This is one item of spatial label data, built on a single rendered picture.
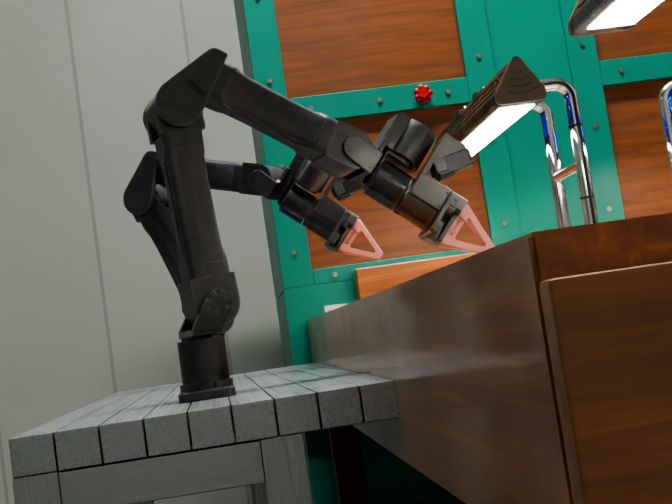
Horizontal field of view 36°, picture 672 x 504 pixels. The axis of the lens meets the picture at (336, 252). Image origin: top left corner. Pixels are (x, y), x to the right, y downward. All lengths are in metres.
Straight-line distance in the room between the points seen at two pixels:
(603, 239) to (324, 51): 1.93
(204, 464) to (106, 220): 2.67
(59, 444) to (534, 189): 1.60
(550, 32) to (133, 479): 1.74
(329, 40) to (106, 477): 1.55
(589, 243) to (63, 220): 3.25
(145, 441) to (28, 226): 2.69
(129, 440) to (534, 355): 0.60
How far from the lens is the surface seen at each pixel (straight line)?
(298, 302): 2.34
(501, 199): 2.44
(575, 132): 1.91
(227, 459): 1.10
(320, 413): 1.10
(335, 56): 2.45
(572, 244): 0.56
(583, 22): 1.28
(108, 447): 1.10
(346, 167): 1.46
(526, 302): 0.57
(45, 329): 3.72
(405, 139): 1.51
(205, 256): 1.37
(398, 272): 2.31
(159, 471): 1.10
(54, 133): 3.79
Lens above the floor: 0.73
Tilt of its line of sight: 4 degrees up
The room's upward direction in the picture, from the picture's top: 8 degrees counter-clockwise
